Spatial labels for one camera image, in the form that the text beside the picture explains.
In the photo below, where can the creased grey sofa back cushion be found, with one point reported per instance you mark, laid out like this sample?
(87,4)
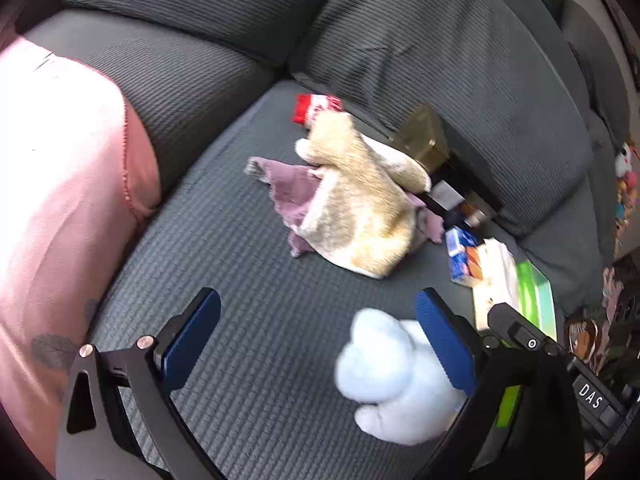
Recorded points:
(450,60)

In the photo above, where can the green plastic box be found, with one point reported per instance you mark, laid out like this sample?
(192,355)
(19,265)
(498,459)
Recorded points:
(537,295)

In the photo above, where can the light blue plush toy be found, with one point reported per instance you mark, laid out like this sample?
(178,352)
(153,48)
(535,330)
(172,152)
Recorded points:
(390,375)

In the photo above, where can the gold box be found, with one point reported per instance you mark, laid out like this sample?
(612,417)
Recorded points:
(420,135)

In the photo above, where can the white tissue pack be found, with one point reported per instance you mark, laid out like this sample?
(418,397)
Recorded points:
(495,270)

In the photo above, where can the blue orange tissue pack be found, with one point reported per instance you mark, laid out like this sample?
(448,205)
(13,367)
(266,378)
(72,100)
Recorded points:
(462,255)

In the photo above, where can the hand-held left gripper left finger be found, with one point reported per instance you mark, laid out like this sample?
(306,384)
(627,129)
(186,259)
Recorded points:
(192,335)

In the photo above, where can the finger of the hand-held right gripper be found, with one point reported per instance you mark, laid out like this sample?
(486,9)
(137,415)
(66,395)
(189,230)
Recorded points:
(520,332)

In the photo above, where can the grey sofa seat cushion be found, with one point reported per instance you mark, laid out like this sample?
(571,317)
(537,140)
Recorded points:
(250,270)
(190,90)

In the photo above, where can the pile of colourful small toys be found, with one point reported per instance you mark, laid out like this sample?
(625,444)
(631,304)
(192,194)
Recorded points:
(625,180)

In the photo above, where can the brown round object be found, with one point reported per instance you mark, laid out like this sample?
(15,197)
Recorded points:
(582,337)

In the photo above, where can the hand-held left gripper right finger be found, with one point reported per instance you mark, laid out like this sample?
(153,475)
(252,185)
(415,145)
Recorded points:
(445,340)

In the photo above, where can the grey sofa armrest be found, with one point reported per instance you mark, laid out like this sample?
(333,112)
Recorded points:
(575,250)

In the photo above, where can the pink pillow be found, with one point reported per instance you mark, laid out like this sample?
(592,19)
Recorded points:
(60,185)

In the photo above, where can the beige furry plush toy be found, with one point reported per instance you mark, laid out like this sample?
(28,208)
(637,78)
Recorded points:
(360,200)

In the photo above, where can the purple cloth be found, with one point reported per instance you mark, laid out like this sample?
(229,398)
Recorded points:
(290,190)

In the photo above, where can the pink fluffy toy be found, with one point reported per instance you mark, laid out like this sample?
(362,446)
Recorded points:
(612,292)

